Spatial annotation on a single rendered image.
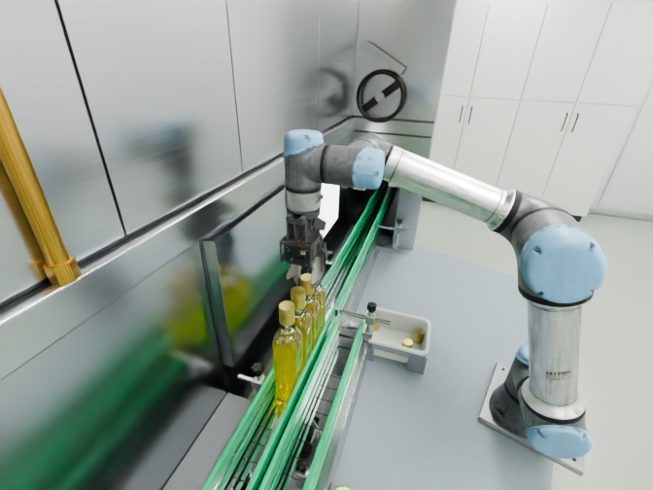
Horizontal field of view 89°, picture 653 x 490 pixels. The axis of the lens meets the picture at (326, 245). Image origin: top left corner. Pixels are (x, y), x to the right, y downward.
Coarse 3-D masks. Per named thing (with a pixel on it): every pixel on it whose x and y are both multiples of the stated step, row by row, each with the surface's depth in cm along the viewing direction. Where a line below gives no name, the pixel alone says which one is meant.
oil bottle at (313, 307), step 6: (312, 300) 84; (318, 300) 87; (306, 306) 83; (312, 306) 84; (318, 306) 86; (312, 312) 83; (318, 312) 87; (312, 318) 84; (318, 318) 88; (312, 324) 85; (318, 324) 89; (312, 330) 86; (318, 330) 90; (312, 336) 87; (318, 336) 92; (312, 342) 88; (312, 348) 89
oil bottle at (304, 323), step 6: (306, 312) 81; (300, 318) 79; (306, 318) 80; (294, 324) 79; (300, 324) 78; (306, 324) 79; (306, 330) 79; (306, 336) 80; (306, 342) 81; (306, 348) 82; (306, 354) 83; (306, 360) 84
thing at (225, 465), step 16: (368, 208) 176; (352, 240) 150; (336, 272) 129; (272, 368) 82; (272, 384) 83; (256, 400) 74; (256, 416) 76; (240, 432) 68; (224, 448) 65; (240, 448) 70; (224, 464) 64; (208, 480) 60; (224, 480) 65
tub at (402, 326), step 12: (384, 312) 121; (396, 312) 120; (384, 324) 123; (396, 324) 121; (408, 324) 120; (420, 324) 118; (384, 336) 119; (396, 336) 119; (408, 336) 119; (396, 348) 106; (408, 348) 105; (420, 348) 115
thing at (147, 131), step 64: (0, 0) 30; (64, 0) 35; (128, 0) 42; (192, 0) 52; (256, 0) 68; (320, 0) 98; (0, 64) 31; (64, 64) 36; (128, 64) 43; (192, 64) 54; (256, 64) 72; (320, 64) 107; (64, 128) 37; (128, 128) 45; (192, 128) 57; (256, 128) 76; (320, 128) 118; (0, 192) 33; (64, 192) 38; (128, 192) 47; (192, 192) 59; (256, 192) 77; (0, 256) 34; (128, 256) 46; (192, 256) 63; (0, 320) 33; (64, 320) 39; (128, 320) 51; (192, 320) 66; (0, 384) 36; (64, 384) 42; (128, 384) 53; (192, 384) 70; (0, 448) 37; (64, 448) 44; (128, 448) 55
